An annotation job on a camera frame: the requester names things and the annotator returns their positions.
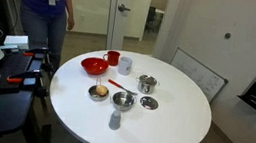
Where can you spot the orange handled clamp rear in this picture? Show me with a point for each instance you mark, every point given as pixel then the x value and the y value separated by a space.
pixel 36 53

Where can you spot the white mug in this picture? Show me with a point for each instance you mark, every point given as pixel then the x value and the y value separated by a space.
pixel 125 64

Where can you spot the whiteboard leaning on wall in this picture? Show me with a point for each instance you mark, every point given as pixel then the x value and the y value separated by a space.
pixel 209 81

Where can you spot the white box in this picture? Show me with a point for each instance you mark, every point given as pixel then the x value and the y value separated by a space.
pixel 20 41

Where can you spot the red plastic bowl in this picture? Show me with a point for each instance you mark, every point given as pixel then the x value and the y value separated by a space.
pixel 94 66

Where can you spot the steel pot lid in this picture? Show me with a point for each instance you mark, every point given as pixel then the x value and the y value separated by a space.
pixel 149 102

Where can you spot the red mug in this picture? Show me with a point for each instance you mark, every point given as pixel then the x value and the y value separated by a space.
pixel 112 57

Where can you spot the black side table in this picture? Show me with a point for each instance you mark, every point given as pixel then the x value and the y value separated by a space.
pixel 16 99

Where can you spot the steel bowl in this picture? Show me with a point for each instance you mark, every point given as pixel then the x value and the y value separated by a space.
pixel 122 101

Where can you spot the orange handled clamp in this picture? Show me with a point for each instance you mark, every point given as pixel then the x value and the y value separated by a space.
pixel 36 53
pixel 17 78

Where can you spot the small steel strainer pan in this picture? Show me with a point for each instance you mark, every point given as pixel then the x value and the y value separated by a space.
pixel 93 94

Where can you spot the grey plastic cup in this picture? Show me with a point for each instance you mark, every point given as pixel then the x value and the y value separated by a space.
pixel 115 120

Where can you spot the person in purple shirt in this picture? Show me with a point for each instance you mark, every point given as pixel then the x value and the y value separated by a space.
pixel 45 22

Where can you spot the steel pot with handles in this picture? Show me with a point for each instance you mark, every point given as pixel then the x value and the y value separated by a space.
pixel 146 84

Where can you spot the yellow ball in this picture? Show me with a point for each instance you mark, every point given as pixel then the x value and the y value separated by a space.
pixel 101 90

